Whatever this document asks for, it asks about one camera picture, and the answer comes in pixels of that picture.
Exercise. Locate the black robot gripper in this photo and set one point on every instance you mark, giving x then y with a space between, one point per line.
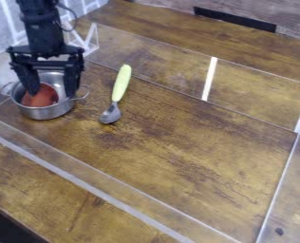
46 52

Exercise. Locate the red toy mushroom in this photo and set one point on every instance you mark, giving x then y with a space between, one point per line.
45 98

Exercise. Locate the small silver pot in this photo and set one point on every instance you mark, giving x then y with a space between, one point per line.
49 112

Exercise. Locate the spoon with yellow-green handle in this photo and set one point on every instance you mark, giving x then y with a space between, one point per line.
112 114

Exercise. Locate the black bar on wall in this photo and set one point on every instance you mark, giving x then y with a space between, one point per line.
235 19

